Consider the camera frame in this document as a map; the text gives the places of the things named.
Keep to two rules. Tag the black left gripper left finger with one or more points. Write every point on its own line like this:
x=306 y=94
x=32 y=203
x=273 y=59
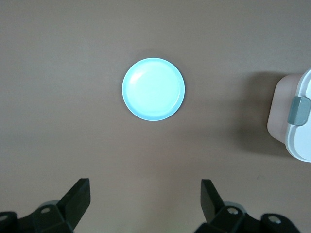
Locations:
x=70 y=208

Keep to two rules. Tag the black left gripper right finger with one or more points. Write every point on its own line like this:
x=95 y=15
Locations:
x=216 y=213

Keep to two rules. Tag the white lidded storage box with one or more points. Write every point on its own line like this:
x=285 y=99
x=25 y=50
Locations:
x=301 y=145

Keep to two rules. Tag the grey box latch clip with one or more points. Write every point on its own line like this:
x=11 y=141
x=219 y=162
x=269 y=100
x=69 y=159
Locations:
x=297 y=110

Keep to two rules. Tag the light blue round plate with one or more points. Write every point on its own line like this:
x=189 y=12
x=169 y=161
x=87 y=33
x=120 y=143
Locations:
x=153 y=89

